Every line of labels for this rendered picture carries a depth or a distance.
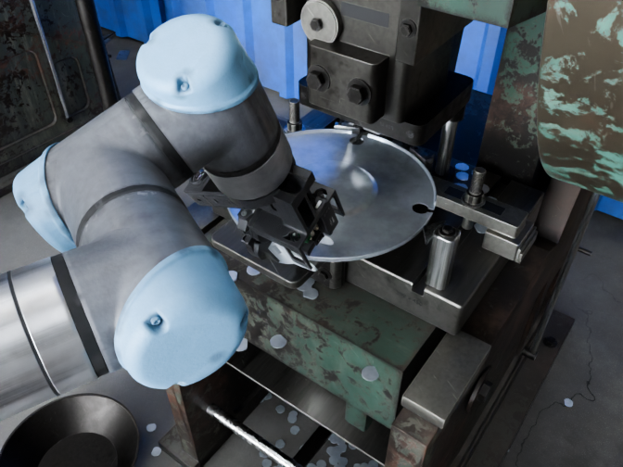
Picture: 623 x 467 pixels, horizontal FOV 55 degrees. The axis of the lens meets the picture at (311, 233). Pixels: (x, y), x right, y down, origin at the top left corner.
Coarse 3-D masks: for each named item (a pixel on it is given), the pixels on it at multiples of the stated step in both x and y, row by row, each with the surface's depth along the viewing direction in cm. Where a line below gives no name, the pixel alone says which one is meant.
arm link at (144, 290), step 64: (128, 192) 37; (64, 256) 33; (128, 256) 33; (192, 256) 33; (0, 320) 30; (64, 320) 31; (128, 320) 31; (192, 320) 31; (0, 384) 30; (64, 384) 32
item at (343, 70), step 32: (320, 0) 71; (352, 0) 69; (384, 0) 67; (320, 32) 73; (352, 32) 72; (384, 32) 69; (320, 64) 73; (352, 64) 70; (384, 64) 70; (416, 64) 72; (448, 64) 80; (320, 96) 76; (352, 96) 71; (384, 96) 74; (416, 96) 75
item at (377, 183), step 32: (320, 160) 88; (352, 160) 88; (384, 160) 88; (416, 160) 88; (352, 192) 81; (384, 192) 82; (416, 192) 82; (352, 224) 77; (384, 224) 77; (416, 224) 77; (320, 256) 73; (352, 256) 73
